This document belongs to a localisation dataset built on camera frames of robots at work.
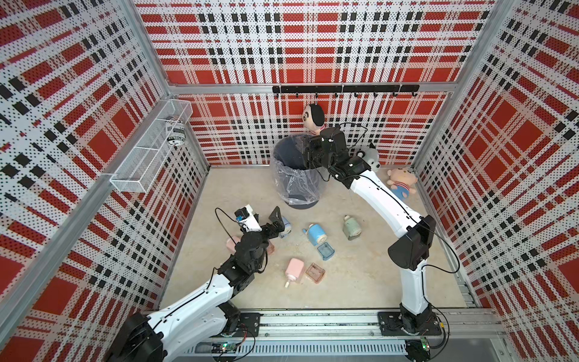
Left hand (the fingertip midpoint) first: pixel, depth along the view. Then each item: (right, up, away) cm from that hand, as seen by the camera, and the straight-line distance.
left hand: (273, 210), depth 79 cm
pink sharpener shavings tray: (+15, -25, +7) cm, 30 cm away
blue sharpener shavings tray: (+20, -18, +12) cm, 29 cm away
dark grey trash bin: (+9, +9, +7) cm, 15 cm away
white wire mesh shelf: (-56, +16, +12) cm, 60 cm away
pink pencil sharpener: (-8, -6, -22) cm, 24 cm away
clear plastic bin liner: (+8, +10, +7) cm, 15 cm away
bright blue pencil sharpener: (+16, -10, +11) cm, 22 cm away
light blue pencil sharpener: (+4, -9, +12) cm, 16 cm away
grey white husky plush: (+41, +22, +20) cm, 51 cm away
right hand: (+10, +25, -2) cm, 27 cm away
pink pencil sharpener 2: (+7, -22, +2) cm, 23 cm away
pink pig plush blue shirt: (+57, +11, +27) cm, 64 cm away
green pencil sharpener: (+30, -8, +11) cm, 33 cm away
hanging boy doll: (+15, +37, +12) cm, 42 cm away
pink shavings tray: (-3, -17, +13) cm, 21 cm away
